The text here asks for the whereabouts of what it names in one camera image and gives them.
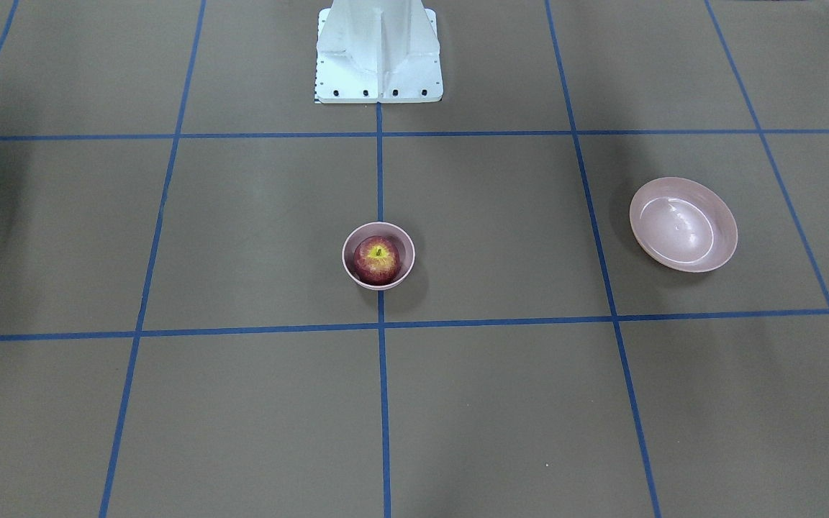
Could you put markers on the pink bowl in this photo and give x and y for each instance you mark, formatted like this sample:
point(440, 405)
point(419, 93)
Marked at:
point(396, 234)

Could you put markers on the pink plate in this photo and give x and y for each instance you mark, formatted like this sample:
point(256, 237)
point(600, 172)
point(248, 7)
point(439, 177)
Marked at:
point(683, 225)

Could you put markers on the red apple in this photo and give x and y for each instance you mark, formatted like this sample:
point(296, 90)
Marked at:
point(377, 260)

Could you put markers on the white central post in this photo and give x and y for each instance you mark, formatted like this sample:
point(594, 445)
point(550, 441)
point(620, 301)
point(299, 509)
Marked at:
point(378, 52)

